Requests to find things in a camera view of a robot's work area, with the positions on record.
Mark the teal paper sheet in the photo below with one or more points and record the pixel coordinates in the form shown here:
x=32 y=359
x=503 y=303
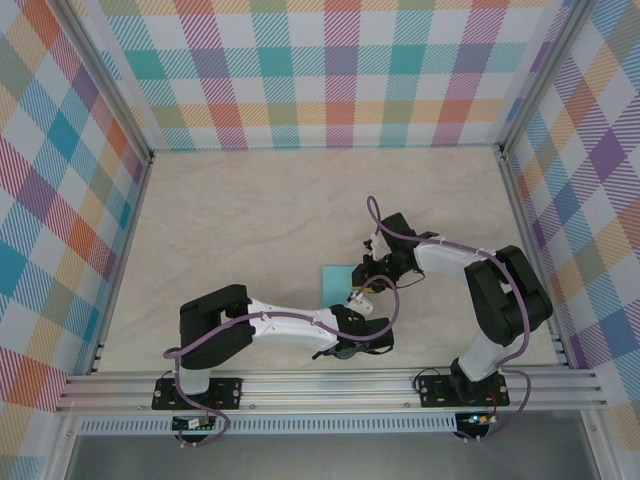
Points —
x=335 y=285

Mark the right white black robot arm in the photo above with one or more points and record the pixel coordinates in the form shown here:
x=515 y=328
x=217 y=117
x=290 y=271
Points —
x=440 y=255

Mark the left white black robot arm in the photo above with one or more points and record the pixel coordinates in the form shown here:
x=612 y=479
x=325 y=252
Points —
x=290 y=330

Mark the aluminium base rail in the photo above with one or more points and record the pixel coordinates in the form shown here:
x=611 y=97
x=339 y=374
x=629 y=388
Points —
x=325 y=390

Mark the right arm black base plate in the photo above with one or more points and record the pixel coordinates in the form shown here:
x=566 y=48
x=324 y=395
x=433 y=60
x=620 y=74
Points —
x=435 y=392

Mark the aluminium side rail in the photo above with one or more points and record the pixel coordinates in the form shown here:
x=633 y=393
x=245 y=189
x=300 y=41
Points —
x=531 y=250
x=126 y=250

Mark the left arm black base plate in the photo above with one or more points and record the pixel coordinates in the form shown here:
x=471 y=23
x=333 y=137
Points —
x=227 y=392

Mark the aluminium frame post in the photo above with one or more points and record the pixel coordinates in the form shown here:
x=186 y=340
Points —
x=106 y=75
x=543 y=75

